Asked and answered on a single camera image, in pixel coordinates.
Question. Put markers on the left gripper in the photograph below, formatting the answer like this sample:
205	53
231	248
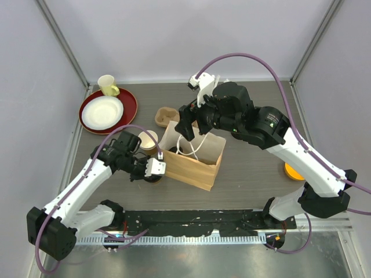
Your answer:
141	176

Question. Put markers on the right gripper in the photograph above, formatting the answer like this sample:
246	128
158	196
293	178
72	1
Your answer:
184	127

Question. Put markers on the stack of paper cups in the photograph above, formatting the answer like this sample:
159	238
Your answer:
147	144

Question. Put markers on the brown paper bag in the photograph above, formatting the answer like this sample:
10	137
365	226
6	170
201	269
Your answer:
200	161

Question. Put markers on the black lid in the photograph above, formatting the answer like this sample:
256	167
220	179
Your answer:
153	179
176	150

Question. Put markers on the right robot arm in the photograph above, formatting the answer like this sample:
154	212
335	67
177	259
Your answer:
324	193

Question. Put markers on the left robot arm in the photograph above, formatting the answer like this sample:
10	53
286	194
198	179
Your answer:
55	228

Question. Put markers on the cardboard cup carrier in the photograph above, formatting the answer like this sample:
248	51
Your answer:
165	114

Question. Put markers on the white paper plate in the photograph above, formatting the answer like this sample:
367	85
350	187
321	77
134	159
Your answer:
102	113

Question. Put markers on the red round tray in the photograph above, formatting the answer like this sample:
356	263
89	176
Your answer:
130	109

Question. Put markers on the white wrapped straws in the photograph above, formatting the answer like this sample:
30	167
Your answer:
217	80

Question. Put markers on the yellow mug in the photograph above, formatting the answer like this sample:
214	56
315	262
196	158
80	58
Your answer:
108	86

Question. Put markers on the orange bowl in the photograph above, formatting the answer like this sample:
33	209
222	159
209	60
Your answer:
292	173

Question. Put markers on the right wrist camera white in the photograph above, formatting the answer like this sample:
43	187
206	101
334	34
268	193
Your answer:
205	86

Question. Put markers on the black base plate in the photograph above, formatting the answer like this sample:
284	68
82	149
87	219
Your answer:
197	223

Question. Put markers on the aluminium front rail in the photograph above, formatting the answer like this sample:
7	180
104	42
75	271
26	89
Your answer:
338	223

